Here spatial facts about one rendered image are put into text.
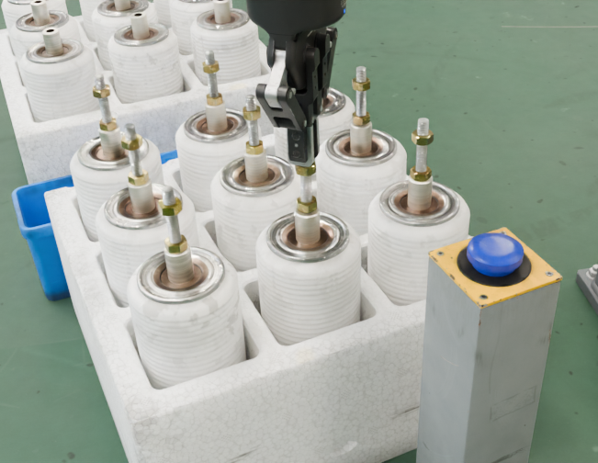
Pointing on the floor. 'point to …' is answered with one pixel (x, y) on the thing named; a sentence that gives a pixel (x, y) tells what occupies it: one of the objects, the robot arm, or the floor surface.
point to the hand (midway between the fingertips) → (302, 140)
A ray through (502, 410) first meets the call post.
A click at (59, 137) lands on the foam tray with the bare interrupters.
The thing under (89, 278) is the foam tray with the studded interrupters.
